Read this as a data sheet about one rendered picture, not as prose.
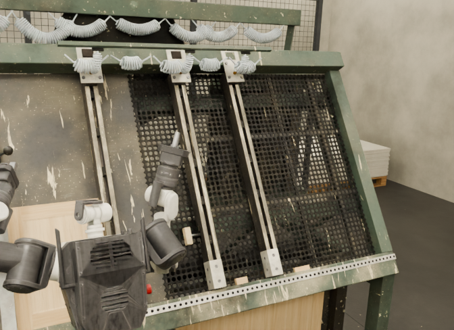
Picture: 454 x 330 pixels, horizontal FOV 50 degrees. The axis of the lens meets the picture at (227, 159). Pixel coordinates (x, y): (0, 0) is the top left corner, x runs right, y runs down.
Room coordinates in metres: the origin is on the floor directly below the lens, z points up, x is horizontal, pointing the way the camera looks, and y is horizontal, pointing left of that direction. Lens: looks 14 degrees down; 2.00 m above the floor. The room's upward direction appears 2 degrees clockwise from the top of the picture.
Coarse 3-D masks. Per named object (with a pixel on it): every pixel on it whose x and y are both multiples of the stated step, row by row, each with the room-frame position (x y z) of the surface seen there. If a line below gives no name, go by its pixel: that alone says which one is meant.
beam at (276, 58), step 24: (0, 48) 2.13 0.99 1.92; (24, 48) 2.17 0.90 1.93; (48, 48) 2.22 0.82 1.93; (72, 48) 2.27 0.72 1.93; (0, 72) 2.16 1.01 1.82; (24, 72) 2.20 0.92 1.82; (48, 72) 2.25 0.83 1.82; (72, 72) 2.30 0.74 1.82; (120, 72) 2.40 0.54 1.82; (144, 72) 2.46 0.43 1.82; (192, 72) 2.58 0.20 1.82; (216, 72) 2.64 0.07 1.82; (264, 72) 2.78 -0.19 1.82; (288, 72) 2.86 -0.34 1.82; (312, 72) 2.93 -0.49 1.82
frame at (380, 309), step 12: (336, 288) 2.49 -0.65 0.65; (372, 288) 2.45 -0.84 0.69; (384, 288) 2.41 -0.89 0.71; (324, 300) 2.53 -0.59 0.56; (336, 300) 2.49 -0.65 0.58; (372, 300) 2.44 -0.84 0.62; (384, 300) 2.41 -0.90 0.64; (324, 312) 2.53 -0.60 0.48; (336, 312) 2.49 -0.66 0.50; (372, 312) 2.43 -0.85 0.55; (384, 312) 2.42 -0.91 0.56; (324, 324) 2.53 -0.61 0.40; (336, 324) 2.50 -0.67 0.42; (372, 324) 2.43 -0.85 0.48; (384, 324) 2.42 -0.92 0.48
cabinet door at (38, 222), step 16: (16, 208) 1.86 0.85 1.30; (32, 208) 1.89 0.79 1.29; (48, 208) 1.91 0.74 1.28; (64, 208) 1.94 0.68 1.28; (16, 224) 1.83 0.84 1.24; (32, 224) 1.86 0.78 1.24; (48, 224) 1.88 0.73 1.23; (64, 224) 1.91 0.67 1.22; (48, 240) 1.85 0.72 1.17; (64, 240) 1.87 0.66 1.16; (48, 288) 1.75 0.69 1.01; (16, 304) 1.67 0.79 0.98; (32, 304) 1.69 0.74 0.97; (48, 304) 1.72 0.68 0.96; (64, 304) 1.74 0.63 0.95; (16, 320) 1.64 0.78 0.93; (32, 320) 1.66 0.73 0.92; (48, 320) 1.68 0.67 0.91; (64, 320) 1.70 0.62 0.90
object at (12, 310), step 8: (0, 240) 1.76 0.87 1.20; (8, 240) 1.77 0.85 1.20; (0, 280) 1.68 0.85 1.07; (0, 288) 1.67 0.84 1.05; (0, 296) 1.65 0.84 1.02; (8, 296) 1.66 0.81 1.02; (0, 304) 1.64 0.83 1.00; (8, 304) 1.64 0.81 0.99; (8, 312) 1.63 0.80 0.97; (8, 320) 1.62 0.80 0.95; (8, 328) 1.60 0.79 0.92; (16, 328) 1.61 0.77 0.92
